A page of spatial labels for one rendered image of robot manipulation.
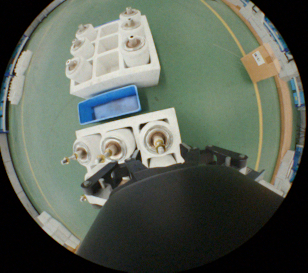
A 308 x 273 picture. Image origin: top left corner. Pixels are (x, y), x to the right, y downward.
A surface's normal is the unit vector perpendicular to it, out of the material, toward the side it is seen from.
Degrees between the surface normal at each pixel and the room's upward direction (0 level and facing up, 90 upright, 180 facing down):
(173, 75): 0
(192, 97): 0
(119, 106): 0
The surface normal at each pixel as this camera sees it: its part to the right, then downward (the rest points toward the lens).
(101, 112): 0.00, 0.00
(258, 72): -0.88, 0.47
